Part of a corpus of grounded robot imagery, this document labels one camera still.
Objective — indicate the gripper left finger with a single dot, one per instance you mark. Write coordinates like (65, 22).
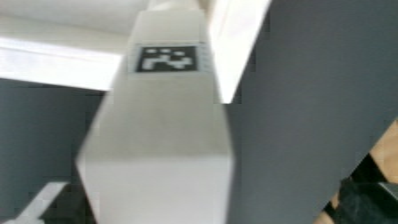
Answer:
(54, 207)

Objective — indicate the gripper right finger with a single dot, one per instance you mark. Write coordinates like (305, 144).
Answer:
(367, 197)

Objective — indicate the white desk tabletop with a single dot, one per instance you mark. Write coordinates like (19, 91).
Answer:
(63, 38)

